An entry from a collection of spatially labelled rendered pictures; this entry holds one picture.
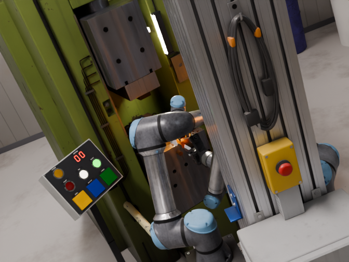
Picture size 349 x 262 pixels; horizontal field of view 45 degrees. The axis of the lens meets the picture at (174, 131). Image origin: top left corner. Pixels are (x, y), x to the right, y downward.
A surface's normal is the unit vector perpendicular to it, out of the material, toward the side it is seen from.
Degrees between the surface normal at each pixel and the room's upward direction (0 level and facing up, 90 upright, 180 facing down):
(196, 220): 7
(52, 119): 90
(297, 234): 0
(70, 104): 90
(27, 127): 90
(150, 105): 90
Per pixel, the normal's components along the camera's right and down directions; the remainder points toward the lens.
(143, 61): 0.46, 0.25
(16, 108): 0.19, 0.37
